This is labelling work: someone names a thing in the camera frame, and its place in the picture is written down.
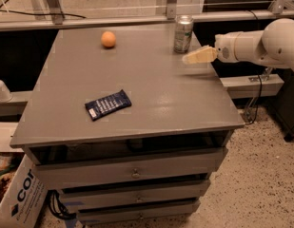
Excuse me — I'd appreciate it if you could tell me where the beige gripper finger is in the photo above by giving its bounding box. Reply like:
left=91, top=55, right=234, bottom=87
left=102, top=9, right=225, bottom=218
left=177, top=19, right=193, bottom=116
left=182, top=46, right=217, bottom=65

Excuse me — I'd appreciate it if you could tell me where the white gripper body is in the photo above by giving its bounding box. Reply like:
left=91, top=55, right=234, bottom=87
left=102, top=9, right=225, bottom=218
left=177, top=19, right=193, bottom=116
left=215, top=32, right=240, bottom=63

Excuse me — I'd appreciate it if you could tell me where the green silver 7up can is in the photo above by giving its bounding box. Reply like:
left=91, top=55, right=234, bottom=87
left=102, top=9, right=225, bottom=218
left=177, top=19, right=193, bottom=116
left=174, top=15, right=193, bottom=53

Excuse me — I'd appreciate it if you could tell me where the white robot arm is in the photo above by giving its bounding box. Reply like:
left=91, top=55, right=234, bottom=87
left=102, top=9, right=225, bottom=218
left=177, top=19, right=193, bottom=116
left=182, top=18, right=294, bottom=72

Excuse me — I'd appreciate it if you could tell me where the dark blue snack packet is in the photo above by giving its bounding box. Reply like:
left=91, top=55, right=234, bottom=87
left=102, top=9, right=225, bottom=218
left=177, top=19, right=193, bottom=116
left=85, top=90, right=131, bottom=121

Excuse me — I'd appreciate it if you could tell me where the orange fruit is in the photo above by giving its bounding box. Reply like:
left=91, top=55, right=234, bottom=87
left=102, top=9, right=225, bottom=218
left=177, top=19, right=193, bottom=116
left=101, top=31, right=116, bottom=48

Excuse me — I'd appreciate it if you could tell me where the grey drawer cabinet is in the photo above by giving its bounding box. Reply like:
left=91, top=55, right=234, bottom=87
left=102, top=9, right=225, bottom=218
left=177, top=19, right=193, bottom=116
left=10, top=25, right=243, bottom=225

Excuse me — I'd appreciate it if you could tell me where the white plastic bottle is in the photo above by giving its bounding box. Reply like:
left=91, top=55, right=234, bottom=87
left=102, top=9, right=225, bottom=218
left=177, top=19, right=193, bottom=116
left=0, top=80, right=12, bottom=102

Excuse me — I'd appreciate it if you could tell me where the white cardboard box with print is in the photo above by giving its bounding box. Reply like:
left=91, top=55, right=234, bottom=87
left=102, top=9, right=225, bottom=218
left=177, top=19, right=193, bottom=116
left=0, top=156, right=48, bottom=228

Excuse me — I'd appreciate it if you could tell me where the metal frame rail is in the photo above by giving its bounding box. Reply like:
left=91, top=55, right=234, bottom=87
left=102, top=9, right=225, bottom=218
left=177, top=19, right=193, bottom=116
left=0, top=9, right=294, bottom=31

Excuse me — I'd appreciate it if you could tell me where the black cable on rail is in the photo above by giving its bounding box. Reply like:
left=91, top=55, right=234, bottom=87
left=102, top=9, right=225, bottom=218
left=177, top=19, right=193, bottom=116
left=0, top=9, right=88, bottom=19

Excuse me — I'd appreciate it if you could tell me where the black cable bundle under cabinet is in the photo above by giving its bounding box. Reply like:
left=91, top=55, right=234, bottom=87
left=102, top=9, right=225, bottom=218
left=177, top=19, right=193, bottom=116
left=47, top=189, right=78, bottom=221

